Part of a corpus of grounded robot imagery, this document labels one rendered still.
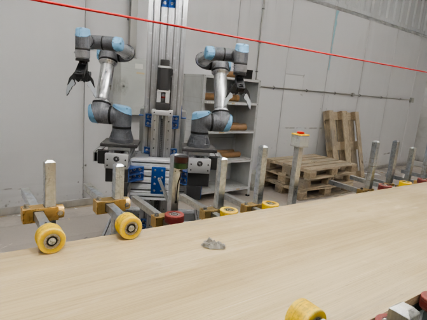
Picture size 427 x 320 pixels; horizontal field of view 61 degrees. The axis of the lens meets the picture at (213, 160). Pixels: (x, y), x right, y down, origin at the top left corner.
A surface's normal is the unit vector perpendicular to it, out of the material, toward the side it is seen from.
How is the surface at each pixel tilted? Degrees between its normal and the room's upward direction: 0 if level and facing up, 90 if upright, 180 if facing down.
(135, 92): 90
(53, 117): 90
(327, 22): 90
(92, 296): 0
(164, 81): 90
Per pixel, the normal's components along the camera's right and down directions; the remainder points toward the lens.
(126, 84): 0.59, 0.21
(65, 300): 0.08, -0.98
